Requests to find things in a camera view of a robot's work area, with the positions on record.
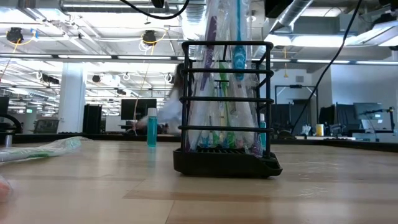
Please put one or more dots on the white pillar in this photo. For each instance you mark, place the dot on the white pillar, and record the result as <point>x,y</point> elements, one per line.
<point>71,99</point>

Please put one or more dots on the person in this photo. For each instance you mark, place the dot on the person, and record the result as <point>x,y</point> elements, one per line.
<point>171,112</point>

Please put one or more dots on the blue toothbrush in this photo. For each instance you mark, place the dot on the blue toothbrush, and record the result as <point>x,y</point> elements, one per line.
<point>239,56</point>

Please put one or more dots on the teal mouthwash bottle white cap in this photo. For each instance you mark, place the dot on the teal mouthwash bottle white cap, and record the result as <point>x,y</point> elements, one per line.
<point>152,130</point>
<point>263,124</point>

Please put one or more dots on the pink toothbrush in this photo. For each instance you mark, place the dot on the pink toothbrush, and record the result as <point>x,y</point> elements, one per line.
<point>240,143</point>

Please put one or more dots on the black aluminium table frame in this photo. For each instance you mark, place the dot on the black aluminium table frame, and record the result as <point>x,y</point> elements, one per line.
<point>93,137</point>

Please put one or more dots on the black desk monitor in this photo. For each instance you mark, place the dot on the black desk monitor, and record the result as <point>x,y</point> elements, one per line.
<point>138,109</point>

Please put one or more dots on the grey desk monitor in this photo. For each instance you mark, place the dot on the grey desk monitor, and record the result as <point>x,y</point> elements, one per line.
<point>368,112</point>

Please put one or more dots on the orange toothbrush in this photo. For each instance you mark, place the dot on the orange toothbrush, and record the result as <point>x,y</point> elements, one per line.
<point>3,189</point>

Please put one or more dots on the black metal frame stand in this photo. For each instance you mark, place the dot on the black metal frame stand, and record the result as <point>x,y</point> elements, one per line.
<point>295,86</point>

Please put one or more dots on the bright ceiling light panel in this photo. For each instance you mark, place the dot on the bright ceiling light panel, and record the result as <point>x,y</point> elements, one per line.
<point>323,40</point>

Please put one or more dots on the long ceiling light bar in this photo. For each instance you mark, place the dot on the long ceiling light bar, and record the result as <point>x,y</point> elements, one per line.
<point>84,57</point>

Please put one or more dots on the yellow cup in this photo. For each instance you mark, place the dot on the yellow cup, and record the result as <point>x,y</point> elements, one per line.
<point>320,130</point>

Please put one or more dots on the silver metal post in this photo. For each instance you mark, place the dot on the silver metal post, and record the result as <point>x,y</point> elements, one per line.
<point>8,140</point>

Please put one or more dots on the black ceiling spotlight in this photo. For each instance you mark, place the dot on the black ceiling spotlight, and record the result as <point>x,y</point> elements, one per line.
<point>49,79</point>
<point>96,78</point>

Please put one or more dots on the silver ventilation duct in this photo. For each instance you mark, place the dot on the silver ventilation duct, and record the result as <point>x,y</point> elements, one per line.
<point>292,12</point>

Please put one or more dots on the black cabinet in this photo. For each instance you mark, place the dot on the black cabinet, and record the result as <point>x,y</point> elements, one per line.
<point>92,119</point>

